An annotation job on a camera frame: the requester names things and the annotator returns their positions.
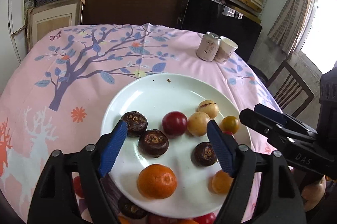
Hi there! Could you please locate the pink beverage can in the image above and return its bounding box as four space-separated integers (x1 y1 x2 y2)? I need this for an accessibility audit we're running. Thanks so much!
196 32 221 62

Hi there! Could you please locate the small red cherry tomato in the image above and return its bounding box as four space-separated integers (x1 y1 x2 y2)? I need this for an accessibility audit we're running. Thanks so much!
72 176 84 198

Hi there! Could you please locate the striped pepino melon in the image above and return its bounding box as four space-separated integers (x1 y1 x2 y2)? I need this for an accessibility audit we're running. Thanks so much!
197 100 219 119

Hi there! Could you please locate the dark wooden chair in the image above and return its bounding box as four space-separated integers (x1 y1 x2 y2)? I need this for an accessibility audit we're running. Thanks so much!
266 60 315 118

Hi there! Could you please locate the white paper cup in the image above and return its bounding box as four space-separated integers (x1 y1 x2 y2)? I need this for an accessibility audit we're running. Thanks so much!
214 36 238 63

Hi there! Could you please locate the white oval plate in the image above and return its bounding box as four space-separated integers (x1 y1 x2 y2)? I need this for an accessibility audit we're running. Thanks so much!
100 73 239 218

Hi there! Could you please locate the orange cherry tomato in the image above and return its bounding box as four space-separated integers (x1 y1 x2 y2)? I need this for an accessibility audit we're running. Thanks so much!
211 170 233 195

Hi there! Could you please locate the pale yellow small fruit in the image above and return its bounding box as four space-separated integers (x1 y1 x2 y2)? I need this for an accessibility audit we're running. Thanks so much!
187 111 210 137

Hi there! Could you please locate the right bright window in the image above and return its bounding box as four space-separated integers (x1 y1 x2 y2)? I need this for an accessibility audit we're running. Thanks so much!
295 0 336 74

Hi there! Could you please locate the dark water chestnut front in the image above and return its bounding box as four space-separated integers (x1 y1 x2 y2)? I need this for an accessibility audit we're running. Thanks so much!
138 129 169 158

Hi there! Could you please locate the dark wooden cabinet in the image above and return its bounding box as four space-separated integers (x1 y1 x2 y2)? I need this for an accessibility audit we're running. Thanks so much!
82 0 188 29

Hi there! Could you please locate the large orange mandarin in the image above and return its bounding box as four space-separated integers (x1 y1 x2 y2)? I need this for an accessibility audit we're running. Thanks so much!
137 164 178 200

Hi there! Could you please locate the beige checkered curtain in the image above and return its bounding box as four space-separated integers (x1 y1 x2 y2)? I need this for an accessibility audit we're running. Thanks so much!
267 0 311 56

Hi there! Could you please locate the person's right hand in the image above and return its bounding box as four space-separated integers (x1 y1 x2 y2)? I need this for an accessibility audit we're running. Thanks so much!
302 177 326 212

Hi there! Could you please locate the framed picture leaning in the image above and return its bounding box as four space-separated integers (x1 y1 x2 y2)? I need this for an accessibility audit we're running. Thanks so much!
27 0 86 51

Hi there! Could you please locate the pink deer print tablecloth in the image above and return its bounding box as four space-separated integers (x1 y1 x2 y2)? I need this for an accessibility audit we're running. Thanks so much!
1 24 279 220

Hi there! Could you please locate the yellow orange tomato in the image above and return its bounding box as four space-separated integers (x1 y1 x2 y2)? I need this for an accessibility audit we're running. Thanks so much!
219 115 240 134

